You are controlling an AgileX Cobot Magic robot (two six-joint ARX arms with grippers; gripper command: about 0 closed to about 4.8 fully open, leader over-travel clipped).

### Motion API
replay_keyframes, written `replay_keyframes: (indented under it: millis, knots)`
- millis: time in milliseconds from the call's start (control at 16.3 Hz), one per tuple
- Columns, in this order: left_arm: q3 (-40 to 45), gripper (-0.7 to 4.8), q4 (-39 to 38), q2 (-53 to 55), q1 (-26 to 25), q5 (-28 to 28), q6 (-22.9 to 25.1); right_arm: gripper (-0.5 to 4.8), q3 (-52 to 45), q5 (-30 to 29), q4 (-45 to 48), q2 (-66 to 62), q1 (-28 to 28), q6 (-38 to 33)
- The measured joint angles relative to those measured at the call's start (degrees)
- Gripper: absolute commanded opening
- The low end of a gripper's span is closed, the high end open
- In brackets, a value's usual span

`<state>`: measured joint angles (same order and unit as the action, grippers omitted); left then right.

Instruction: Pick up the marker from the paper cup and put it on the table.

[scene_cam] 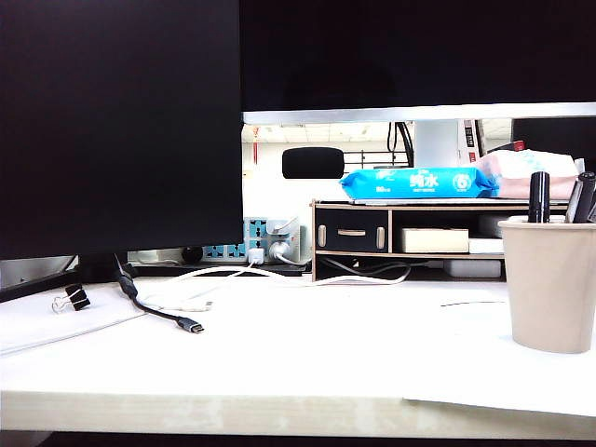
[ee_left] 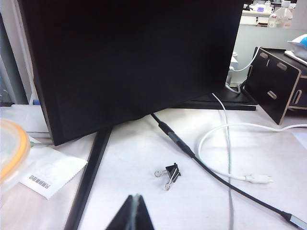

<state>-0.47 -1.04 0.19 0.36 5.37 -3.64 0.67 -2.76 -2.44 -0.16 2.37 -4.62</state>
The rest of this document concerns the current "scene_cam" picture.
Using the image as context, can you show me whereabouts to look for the glossy black marker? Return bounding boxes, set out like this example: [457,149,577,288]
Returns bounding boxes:
[564,170,596,224]

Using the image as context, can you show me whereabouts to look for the white paper sheets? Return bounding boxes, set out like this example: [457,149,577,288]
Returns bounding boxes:
[320,284,596,419]

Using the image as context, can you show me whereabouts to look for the black monitor stand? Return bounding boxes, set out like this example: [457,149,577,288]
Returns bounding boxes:
[0,253,139,304]

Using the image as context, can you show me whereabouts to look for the black chair headrest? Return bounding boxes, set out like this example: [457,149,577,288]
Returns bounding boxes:
[281,146,345,181]

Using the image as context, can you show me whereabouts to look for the cream rectangular box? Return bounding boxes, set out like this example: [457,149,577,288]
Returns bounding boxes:
[400,226,470,254]

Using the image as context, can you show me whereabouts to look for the black hanging cables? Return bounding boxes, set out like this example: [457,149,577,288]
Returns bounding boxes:
[387,121,415,168]

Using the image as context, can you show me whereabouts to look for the beige paper cup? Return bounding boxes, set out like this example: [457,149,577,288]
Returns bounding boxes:
[496,214,596,355]

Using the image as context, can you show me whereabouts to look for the right black monitor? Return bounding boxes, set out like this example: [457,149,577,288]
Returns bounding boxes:
[239,0,596,126]

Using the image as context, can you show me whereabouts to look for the white usb charging cable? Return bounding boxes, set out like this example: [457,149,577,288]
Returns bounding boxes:
[137,260,263,314]

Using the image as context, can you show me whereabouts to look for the wooden desk organizer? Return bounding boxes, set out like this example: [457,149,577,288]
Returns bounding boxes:
[310,197,578,283]

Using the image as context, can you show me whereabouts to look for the white poster red print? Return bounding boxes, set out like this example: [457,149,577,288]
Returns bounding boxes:
[462,119,481,164]

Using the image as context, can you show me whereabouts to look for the white thick power cord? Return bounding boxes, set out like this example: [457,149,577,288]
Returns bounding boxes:
[223,265,413,288]

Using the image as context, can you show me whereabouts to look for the black drawer wooden handle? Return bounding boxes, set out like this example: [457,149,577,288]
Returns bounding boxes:
[316,209,389,253]

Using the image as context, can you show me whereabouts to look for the blue wet wipes pack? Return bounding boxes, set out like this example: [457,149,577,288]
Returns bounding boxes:
[338,166,500,200]

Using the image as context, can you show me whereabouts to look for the black usb-c cable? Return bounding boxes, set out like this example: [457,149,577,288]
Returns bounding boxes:
[114,253,207,335]

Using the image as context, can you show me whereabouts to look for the large black monitor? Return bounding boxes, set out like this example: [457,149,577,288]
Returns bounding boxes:
[0,0,246,262]

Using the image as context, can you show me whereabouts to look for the dark background screen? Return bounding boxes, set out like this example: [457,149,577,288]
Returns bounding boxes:
[510,115,596,162]

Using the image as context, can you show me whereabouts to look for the white flat box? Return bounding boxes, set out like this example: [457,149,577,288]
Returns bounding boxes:
[467,237,507,255]

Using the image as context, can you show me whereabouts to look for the pink tissue pack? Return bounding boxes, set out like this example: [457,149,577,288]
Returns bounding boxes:
[469,148,586,200]

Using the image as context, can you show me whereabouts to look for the grey cable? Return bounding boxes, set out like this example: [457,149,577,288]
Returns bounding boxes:
[319,257,412,280]

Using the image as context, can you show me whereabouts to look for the black binder clip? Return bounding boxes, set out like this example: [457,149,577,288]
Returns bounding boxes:
[50,283,92,315]

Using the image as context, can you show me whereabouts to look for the blue white power strip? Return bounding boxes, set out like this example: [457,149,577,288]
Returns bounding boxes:
[128,216,312,266]

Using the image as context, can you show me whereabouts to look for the white round power plug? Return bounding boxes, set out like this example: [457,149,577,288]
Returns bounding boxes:
[268,238,292,262]

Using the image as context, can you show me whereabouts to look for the black marker pen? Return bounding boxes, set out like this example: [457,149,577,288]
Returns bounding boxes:
[528,170,552,224]

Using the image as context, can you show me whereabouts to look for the white angled power plug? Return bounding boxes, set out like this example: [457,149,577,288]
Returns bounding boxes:
[272,215,300,237]

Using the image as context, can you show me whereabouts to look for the white long box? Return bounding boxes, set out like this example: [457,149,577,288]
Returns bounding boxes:
[441,259,503,279]

